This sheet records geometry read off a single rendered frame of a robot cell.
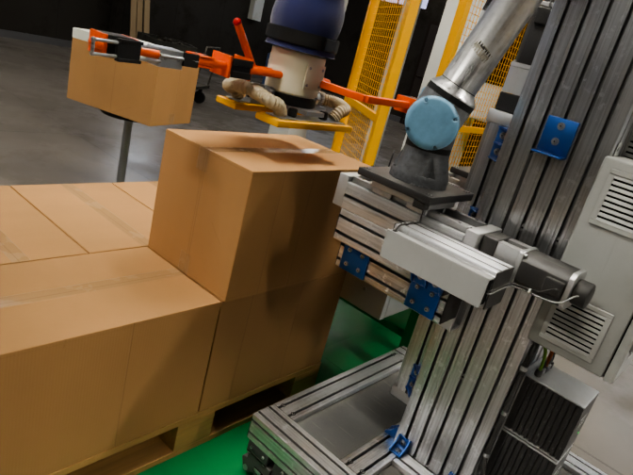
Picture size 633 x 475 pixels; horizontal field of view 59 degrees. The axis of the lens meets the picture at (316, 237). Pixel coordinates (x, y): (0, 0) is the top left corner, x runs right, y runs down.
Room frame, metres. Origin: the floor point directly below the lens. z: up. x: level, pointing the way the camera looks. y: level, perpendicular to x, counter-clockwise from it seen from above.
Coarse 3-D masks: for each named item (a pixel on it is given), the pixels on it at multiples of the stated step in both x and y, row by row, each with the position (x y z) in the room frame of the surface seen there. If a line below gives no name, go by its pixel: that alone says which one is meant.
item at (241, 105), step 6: (222, 96) 1.75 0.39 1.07; (228, 96) 1.75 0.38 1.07; (222, 102) 1.73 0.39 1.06; (228, 102) 1.71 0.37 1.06; (234, 102) 1.70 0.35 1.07; (240, 102) 1.72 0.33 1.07; (246, 102) 1.74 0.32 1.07; (234, 108) 1.70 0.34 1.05; (240, 108) 1.70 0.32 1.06; (246, 108) 1.72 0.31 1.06; (252, 108) 1.74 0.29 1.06; (258, 108) 1.76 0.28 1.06; (264, 108) 1.78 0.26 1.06; (300, 114) 1.92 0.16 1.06
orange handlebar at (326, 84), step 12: (144, 48) 1.35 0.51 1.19; (204, 60) 1.49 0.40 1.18; (216, 60) 1.52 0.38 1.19; (252, 72) 1.62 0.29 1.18; (264, 72) 1.65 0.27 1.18; (276, 72) 1.69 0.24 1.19; (324, 84) 1.76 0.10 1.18; (348, 96) 1.69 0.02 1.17; (360, 96) 1.67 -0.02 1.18; (372, 96) 1.68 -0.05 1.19
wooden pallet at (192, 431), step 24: (288, 384) 1.82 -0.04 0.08; (312, 384) 1.90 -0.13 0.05; (216, 408) 1.50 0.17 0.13; (240, 408) 1.67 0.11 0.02; (168, 432) 1.41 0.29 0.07; (192, 432) 1.43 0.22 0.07; (216, 432) 1.52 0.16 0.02; (96, 456) 1.17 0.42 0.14; (120, 456) 1.31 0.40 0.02; (144, 456) 1.34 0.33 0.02; (168, 456) 1.37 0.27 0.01
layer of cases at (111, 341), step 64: (0, 192) 1.79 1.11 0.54; (64, 192) 1.95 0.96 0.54; (128, 192) 2.13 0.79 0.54; (0, 256) 1.36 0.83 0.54; (64, 256) 1.46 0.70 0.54; (128, 256) 1.57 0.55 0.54; (0, 320) 1.08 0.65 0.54; (64, 320) 1.14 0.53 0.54; (128, 320) 1.22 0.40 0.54; (192, 320) 1.37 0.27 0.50; (256, 320) 1.58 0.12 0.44; (320, 320) 1.86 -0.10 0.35; (0, 384) 0.97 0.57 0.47; (64, 384) 1.08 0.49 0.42; (128, 384) 1.23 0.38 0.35; (192, 384) 1.40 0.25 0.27; (256, 384) 1.64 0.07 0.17; (0, 448) 0.98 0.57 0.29; (64, 448) 1.10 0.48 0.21
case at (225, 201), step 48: (192, 144) 1.59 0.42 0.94; (240, 144) 1.72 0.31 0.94; (288, 144) 1.93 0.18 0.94; (192, 192) 1.57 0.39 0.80; (240, 192) 1.46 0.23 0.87; (288, 192) 1.57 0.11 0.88; (192, 240) 1.55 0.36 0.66; (240, 240) 1.45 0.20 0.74; (288, 240) 1.61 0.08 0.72; (336, 240) 1.82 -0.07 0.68; (240, 288) 1.48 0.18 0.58
